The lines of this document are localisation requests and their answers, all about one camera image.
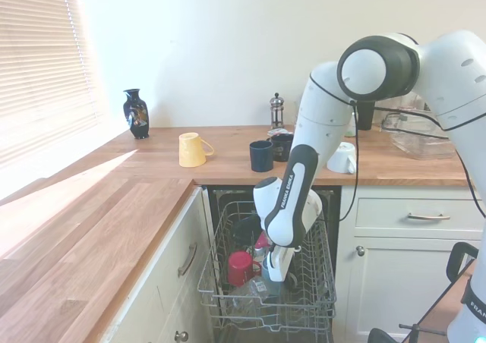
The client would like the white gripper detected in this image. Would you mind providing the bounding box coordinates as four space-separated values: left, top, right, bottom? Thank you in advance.
265 245 297 284

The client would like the grey mug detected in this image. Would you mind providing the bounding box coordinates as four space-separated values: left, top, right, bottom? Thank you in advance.
260 260 283 297

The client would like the red mug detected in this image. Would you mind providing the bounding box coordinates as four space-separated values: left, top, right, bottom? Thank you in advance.
226 250 264 288

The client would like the built-in dishwasher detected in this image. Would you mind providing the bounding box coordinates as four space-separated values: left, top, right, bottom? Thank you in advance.
207 185 342 343

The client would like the tall navy mug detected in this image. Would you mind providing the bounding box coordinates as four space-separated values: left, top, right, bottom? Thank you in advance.
248 140 276 173

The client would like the wide dark printed mug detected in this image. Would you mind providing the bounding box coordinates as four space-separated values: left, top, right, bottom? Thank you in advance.
266 132 295 163

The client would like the large white mug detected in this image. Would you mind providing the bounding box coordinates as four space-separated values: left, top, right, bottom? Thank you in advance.
326 141 359 175

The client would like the yellow mug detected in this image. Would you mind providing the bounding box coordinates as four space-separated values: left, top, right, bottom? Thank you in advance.
178 131 216 168

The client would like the clear glass with label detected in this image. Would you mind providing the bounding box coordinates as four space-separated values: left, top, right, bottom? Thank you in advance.
231 275 271 310

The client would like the glass french press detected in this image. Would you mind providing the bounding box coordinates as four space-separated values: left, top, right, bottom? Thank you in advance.
269 92 286 131

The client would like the black metal clamp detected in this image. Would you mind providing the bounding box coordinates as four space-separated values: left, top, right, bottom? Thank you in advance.
398 320 449 343

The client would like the black shaker bottle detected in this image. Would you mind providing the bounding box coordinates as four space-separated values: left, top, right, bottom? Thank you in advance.
356 99 376 132

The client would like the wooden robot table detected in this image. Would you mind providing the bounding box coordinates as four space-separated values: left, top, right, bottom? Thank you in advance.
417 261 478 343

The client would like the clear plastic food container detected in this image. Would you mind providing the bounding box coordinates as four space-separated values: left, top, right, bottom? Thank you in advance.
380 111 459 161

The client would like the dark blue painted vase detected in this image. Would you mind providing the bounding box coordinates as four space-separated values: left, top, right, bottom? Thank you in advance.
121 88 151 140

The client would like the wide beige window blind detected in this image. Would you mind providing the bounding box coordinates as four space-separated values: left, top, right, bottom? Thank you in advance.
0 0 102 170

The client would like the grey wire dishwasher mug rack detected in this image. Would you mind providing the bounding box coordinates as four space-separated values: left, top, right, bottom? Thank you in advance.
197 200 337 332

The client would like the metal drawer handle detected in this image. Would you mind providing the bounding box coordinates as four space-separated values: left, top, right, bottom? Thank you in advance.
407 212 451 222
177 241 199 277

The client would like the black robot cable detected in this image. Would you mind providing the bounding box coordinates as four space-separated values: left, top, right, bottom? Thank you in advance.
308 73 486 223

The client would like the black padded bracket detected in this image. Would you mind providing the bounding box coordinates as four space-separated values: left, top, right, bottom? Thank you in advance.
444 241 480 284

